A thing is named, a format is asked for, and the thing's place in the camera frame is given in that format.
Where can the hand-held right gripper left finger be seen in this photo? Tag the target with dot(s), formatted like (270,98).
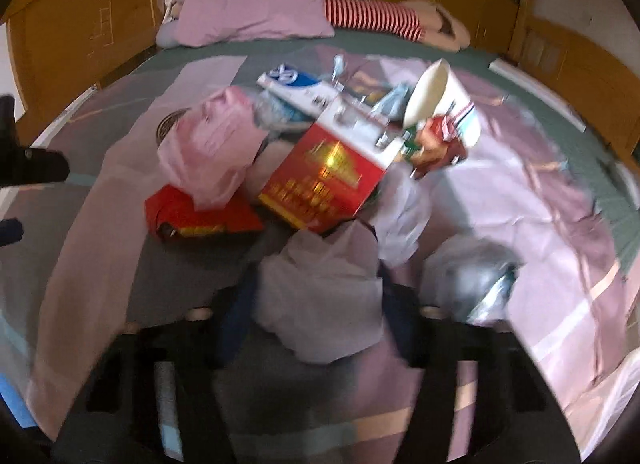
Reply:
(232,324)

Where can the red striped plush doll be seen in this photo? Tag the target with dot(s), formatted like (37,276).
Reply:
(375,16)

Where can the pink pillow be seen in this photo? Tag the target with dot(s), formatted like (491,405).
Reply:
(250,6)

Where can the green bed sheet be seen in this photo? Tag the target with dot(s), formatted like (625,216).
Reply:
(310,46)

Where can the white paper noodle cup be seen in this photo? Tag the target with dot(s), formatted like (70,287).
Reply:
(440,89)

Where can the thin white plastic bag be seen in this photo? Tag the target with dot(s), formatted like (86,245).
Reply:
(402,219)

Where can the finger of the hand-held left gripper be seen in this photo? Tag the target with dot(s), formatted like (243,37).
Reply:
(35,166)
(10,232)

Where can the round brown tin lid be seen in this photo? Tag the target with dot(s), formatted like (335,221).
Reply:
(167,126)

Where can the red flat packet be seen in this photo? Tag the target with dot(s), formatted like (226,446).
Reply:
(200,219)

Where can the red gold cardboard box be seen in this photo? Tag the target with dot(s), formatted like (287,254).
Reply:
(320,179)

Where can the wooden side board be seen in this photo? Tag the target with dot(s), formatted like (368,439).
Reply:
(575,59)

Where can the blue white carton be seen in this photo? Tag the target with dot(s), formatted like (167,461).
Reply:
(295,86)

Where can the pink grey patchwork quilt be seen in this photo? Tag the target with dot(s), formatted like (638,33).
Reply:
(525,204)

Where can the grey crumpled bag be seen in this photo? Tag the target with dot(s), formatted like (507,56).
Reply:
(465,276)

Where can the clear blue plastic wrapper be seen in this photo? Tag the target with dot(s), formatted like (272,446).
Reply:
(392,101)

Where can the red snack packet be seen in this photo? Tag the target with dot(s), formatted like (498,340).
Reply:
(440,149)

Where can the clear plastic bag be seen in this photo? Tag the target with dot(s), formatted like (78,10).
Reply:
(272,111)

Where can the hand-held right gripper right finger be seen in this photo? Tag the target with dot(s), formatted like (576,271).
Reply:
(396,316)

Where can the pink plastic bag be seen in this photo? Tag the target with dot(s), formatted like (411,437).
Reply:
(210,144)

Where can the blue plastic object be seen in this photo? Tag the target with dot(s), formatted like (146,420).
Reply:
(10,404)

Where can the wooden headboard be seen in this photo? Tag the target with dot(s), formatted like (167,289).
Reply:
(75,29)

